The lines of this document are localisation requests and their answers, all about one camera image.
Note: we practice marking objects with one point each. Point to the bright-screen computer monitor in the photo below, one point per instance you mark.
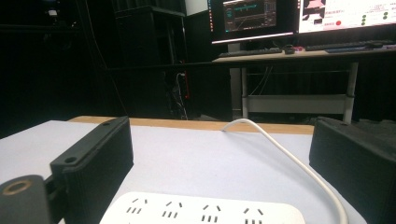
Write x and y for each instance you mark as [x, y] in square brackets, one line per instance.
[347, 15]

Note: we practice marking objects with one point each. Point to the black equipment cabinet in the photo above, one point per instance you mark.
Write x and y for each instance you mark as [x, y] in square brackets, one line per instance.
[149, 59]

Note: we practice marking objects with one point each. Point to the white power strip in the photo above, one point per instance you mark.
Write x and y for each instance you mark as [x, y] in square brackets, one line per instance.
[202, 210]

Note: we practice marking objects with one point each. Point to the black keyboard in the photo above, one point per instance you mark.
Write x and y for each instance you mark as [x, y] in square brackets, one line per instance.
[250, 52]
[348, 45]

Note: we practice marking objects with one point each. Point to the white-legged office desk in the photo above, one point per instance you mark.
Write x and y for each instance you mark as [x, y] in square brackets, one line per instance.
[299, 81]

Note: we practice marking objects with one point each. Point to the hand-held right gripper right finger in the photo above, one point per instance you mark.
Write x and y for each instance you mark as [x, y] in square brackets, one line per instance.
[355, 168]

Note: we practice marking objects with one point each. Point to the black computer mouse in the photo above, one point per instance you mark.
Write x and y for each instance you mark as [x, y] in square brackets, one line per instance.
[289, 49]

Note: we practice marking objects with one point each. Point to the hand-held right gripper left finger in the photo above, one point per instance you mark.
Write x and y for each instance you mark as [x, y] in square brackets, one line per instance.
[96, 161]

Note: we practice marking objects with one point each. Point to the white table mat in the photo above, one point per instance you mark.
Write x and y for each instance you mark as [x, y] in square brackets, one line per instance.
[202, 158]

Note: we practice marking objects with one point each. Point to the dark-screen computer monitor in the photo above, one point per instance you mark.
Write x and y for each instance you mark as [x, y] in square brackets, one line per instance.
[249, 18]

